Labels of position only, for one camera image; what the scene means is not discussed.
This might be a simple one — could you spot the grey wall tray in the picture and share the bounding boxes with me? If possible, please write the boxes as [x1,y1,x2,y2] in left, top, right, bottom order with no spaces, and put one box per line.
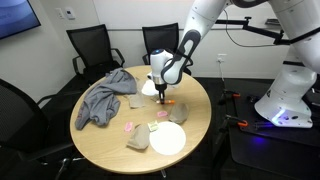
[265,18,280,27]

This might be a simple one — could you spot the grey sweatshirt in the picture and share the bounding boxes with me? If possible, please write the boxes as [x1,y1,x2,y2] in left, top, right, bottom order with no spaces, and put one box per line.
[74,67,138,131]

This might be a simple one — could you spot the black clamp orange handle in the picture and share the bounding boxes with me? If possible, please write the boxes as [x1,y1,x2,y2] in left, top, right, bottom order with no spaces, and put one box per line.
[219,114,249,134]
[218,88,242,106]

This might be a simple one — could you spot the white wall thermostat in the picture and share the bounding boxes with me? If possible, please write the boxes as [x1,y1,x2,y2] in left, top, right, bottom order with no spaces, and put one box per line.
[64,6,77,21]

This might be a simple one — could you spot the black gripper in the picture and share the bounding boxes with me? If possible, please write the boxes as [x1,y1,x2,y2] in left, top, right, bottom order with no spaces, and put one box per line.
[155,83,168,105]

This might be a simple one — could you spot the wall mounted tv screen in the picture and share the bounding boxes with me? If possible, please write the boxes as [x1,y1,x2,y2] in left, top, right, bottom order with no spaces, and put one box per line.
[0,0,42,40]

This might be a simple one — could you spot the orange marker white end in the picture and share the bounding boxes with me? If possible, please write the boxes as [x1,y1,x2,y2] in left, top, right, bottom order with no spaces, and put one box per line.
[156,98,176,105]

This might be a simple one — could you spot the white power outlet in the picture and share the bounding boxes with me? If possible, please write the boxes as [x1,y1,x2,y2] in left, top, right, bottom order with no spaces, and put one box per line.
[216,53,228,64]

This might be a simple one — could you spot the white light switch plate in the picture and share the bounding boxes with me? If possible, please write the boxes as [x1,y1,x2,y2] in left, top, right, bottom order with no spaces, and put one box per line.
[55,7,65,20]

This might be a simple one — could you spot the white round plate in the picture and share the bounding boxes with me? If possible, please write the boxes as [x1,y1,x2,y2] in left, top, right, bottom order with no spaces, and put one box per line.
[148,120,187,156]
[140,79,160,97]

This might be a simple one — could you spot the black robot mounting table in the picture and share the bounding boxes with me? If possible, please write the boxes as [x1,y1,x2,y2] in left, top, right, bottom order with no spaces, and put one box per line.
[226,78,320,180]

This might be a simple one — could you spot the white power cord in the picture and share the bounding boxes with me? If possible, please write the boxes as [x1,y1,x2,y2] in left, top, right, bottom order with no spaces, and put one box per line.
[218,60,226,83]

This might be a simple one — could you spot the black articulated camera mount arm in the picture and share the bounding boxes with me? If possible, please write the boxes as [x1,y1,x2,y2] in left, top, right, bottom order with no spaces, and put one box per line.
[214,15,287,46]

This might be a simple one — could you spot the green sweetener packet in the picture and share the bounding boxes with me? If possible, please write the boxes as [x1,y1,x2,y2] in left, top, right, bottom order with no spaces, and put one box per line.
[147,120,160,132]

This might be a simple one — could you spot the black mesh office chair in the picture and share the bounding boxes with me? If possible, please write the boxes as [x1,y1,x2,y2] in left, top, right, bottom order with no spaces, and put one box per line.
[141,22,194,76]
[65,23,126,84]
[0,78,86,180]

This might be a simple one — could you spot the brown paper napkin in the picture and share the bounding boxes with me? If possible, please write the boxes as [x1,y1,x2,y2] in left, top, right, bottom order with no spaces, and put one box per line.
[168,102,190,125]
[125,123,151,150]
[128,93,147,109]
[134,77,147,94]

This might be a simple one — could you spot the thin black camera cable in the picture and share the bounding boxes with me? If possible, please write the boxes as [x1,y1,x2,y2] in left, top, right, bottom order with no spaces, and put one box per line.
[223,8,279,48]

